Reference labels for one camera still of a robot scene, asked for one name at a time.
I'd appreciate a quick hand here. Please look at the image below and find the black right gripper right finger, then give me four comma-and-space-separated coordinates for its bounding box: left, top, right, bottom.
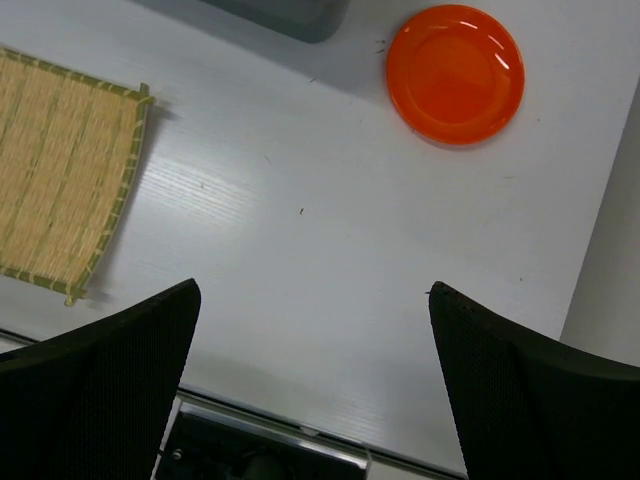
429, 282, 639, 479

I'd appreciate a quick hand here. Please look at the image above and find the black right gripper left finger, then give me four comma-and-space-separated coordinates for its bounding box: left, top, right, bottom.
1, 279, 201, 479

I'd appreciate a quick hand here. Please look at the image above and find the orange plastic plate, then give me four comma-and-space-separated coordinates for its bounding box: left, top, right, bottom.
385, 4, 525, 146

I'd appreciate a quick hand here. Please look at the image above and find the grey plastic bin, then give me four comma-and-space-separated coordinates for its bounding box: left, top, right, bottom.
139, 0, 351, 45

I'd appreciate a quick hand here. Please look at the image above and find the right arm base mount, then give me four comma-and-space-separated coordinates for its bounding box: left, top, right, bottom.
152, 386, 466, 479

